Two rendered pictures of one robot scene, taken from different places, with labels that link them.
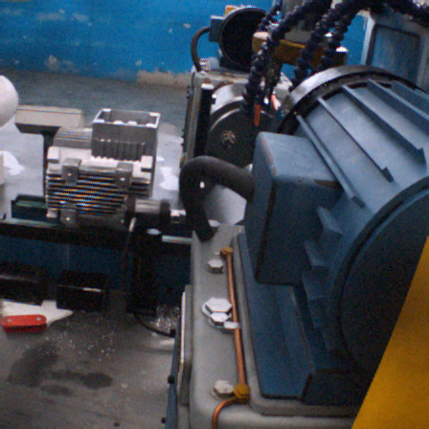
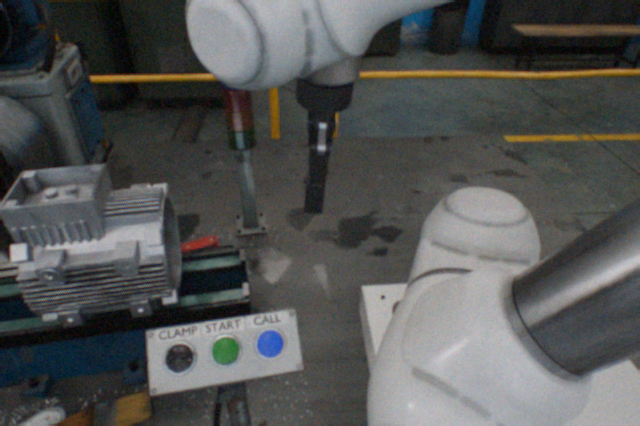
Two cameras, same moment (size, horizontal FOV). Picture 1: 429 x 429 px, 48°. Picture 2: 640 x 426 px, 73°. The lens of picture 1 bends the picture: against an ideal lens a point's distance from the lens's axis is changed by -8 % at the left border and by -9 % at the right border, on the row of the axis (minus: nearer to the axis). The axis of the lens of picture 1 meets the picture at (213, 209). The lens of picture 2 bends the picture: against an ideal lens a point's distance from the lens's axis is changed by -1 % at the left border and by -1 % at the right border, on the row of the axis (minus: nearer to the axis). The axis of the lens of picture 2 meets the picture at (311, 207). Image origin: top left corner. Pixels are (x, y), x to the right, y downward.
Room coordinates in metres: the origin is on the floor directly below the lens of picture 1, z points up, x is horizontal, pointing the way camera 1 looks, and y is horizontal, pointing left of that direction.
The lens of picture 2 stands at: (1.49, 0.50, 1.48)
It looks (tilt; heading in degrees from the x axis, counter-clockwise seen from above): 36 degrees down; 174
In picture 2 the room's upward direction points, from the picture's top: straight up
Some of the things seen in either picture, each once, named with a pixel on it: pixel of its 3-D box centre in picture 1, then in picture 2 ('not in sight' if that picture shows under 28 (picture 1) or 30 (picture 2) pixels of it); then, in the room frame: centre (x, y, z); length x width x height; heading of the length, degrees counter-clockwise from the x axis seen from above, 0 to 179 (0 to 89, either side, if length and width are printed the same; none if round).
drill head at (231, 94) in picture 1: (241, 130); not in sight; (1.31, -0.05, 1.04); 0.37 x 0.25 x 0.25; 5
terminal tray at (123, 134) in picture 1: (125, 134); (63, 205); (0.94, 0.19, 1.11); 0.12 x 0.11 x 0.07; 95
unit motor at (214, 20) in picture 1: (229, 68); not in sight; (1.59, 0.01, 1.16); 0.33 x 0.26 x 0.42; 5
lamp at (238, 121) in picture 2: not in sight; (239, 115); (0.61, 0.43, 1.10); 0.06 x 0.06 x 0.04
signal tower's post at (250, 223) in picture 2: not in sight; (243, 152); (0.61, 0.43, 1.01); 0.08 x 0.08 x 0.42; 5
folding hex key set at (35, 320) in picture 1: (24, 324); (200, 246); (0.69, 0.32, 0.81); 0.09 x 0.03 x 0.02; 113
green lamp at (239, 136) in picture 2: not in sight; (241, 134); (0.61, 0.43, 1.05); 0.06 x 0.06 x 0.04
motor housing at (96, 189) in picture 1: (102, 177); (109, 249); (0.93, 0.23, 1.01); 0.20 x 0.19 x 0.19; 95
